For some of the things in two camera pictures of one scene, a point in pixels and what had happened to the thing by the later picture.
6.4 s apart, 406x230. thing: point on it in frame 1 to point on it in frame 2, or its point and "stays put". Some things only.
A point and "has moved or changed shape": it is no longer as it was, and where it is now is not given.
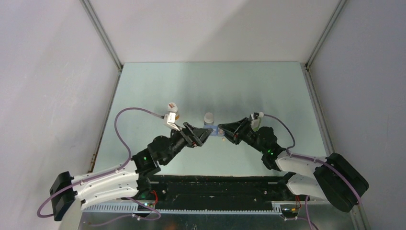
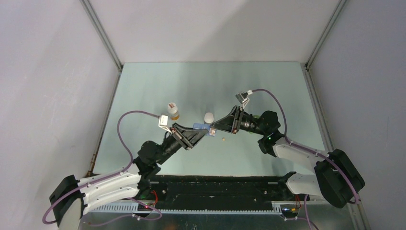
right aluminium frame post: x=306 y=66 stays put
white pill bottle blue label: x=208 y=119 stays put
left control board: x=142 y=208 stays put
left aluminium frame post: x=90 y=12 stays put
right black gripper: x=239 y=127 to x=231 y=122
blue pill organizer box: x=217 y=131 has moved or changed shape
